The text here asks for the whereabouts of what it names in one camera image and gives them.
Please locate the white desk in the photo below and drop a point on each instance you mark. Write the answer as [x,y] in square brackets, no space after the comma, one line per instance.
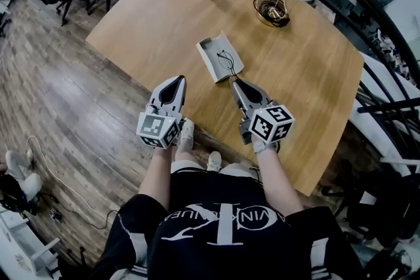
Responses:
[387,82]

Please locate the white wristwatch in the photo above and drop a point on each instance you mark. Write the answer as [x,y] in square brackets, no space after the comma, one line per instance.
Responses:
[261,147]

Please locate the small grey floor device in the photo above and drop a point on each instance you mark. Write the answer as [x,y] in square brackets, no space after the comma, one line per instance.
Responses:
[55,215]

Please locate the black thin-rimmed round eyeglasses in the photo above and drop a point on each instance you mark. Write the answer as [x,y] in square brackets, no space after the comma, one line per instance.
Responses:
[225,55]

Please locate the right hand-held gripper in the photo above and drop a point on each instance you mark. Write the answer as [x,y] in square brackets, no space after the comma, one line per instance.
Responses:
[269,123]

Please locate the person's right forearm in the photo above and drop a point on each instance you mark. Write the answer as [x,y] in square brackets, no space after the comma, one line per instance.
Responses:
[279,183]

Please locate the white glasses case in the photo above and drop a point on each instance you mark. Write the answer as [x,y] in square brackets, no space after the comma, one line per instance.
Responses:
[210,52]

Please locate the person's light shorts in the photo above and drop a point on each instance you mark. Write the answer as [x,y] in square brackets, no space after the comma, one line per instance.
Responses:
[236,170]

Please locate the person's left forearm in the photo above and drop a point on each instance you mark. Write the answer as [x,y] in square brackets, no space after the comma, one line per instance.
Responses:
[155,177]

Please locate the person's left white sneaker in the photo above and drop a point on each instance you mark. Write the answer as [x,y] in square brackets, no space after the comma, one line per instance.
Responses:
[187,131]

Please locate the person's right white sneaker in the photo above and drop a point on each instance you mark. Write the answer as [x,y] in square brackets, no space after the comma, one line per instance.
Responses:
[215,160]

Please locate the person's white sneaker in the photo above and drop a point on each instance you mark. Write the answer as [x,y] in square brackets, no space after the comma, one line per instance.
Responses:
[187,131]
[215,160]

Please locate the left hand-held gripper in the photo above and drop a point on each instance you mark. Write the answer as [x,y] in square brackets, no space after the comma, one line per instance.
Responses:
[154,126]

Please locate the person's black printed t-shirt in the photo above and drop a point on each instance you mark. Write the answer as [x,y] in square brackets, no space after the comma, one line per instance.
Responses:
[223,249]

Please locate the white shelf unit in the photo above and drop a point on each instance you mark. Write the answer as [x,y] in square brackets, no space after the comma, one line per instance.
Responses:
[19,246]

